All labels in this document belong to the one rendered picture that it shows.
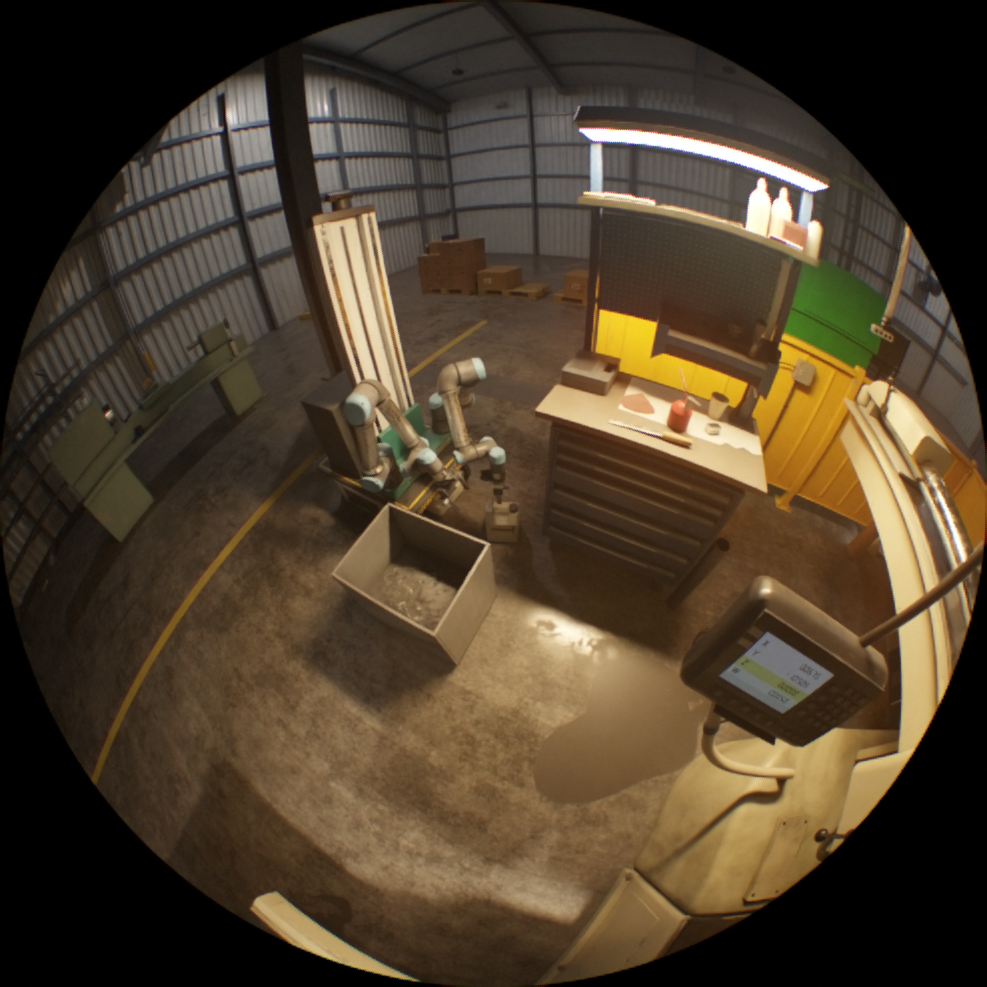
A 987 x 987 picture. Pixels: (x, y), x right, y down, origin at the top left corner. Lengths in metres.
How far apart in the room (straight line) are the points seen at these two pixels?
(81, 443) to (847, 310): 7.57
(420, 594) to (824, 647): 1.40
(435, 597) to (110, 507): 4.09
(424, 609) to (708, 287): 1.79
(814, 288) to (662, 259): 2.40
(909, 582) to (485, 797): 1.78
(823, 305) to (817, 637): 3.37
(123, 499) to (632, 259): 4.98
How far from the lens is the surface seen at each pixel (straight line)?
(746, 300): 1.48
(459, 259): 6.90
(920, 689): 1.21
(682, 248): 1.45
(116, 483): 4.62
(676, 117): 1.31
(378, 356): 1.79
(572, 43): 11.87
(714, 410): 1.44
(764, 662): 0.55
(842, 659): 0.57
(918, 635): 1.24
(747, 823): 1.36
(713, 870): 1.37
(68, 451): 4.58
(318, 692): 1.93
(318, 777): 1.93
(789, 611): 0.51
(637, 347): 2.23
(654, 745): 1.77
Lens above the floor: 1.64
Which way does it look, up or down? 48 degrees down
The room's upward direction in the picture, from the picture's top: 5 degrees counter-clockwise
